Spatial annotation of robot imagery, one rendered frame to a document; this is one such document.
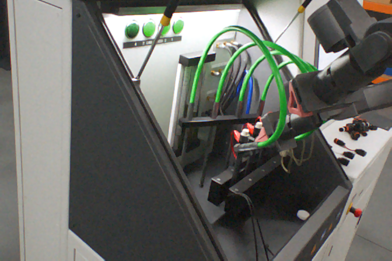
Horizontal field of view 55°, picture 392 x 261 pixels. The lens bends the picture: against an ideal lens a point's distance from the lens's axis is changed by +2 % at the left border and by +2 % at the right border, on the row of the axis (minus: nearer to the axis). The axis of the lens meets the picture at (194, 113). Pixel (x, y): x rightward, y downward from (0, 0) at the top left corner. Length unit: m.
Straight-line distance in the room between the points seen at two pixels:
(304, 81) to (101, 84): 0.45
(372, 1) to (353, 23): 5.54
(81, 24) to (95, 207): 0.47
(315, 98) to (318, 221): 0.57
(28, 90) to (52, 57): 0.17
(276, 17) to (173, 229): 0.82
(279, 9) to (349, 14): 0.79
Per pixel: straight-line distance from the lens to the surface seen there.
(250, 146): 0.91
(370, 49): 0.52
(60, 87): 1.00
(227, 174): 1.16
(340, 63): 0.58
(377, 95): 0.90
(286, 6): 1.34
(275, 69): 0.83
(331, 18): 0.58
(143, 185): 0.85
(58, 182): 1.15
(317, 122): 0.91
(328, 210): 1.21
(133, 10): 0.93
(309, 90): 0.64
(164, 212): 0.84
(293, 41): 1.33
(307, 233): 1.09
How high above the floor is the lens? 1.60
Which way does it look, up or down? 24 degrees down
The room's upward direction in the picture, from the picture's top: 9 degrees clockwise
